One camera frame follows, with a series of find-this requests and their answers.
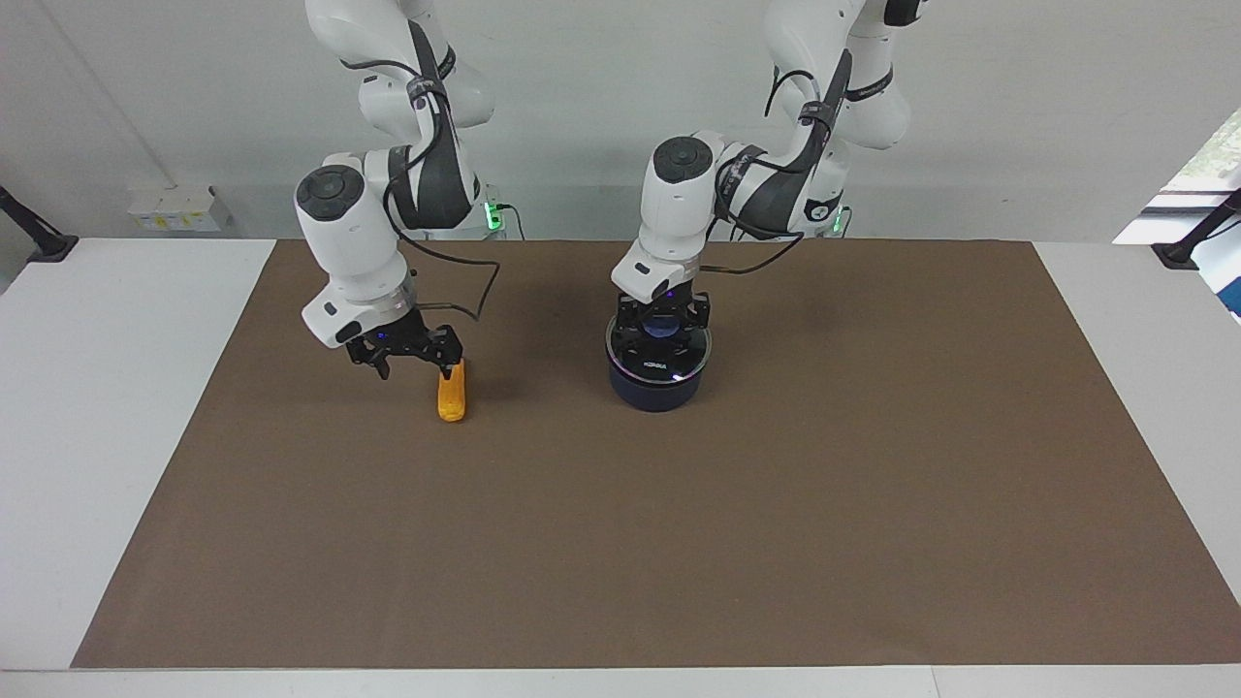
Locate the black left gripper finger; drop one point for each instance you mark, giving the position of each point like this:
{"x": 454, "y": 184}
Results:
{"x": 632, "y": 333}
{"x": 698, "y": 332}

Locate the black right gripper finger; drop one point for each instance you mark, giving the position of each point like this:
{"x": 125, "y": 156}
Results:
{"x": 383, "y": 366}
{"x": 452, "y": 357}

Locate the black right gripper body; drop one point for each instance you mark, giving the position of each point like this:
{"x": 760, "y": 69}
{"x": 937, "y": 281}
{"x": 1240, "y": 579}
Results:
{"x": 407, "y": 337}

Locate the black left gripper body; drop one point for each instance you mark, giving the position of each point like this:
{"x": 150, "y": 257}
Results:
{"x": 664, "y": 302}

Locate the orange toy corn cob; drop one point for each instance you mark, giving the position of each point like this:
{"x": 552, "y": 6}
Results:
{"x": 452, "y": 399}

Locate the glass lid with blue knob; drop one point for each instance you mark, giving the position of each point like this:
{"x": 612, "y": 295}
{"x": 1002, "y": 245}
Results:
{"x": 659, "y": 366}

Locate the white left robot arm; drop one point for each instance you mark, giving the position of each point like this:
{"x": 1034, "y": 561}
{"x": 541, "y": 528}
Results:
{"x": 679, "y": 223}

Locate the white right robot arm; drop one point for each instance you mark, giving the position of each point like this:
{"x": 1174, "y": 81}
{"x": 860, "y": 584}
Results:
{"x": 354, "y": 242}

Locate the brown table mat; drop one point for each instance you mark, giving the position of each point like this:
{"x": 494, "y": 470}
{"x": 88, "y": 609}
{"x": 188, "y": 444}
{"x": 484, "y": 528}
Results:
{"x": 679, "y": 533}

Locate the black clamp stand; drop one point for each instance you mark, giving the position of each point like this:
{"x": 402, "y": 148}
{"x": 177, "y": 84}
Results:
{"x": 1188, "y": 247}
{"x": 39, "y": 237}

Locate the bright window pane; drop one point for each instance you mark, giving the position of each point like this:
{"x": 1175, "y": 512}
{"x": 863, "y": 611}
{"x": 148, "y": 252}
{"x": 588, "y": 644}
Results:
{"x": 1207, "y": 179}

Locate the white wall power box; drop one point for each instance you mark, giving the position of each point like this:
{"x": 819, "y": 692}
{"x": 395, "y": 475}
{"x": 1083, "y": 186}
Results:
{"x": 179, "y": 211}

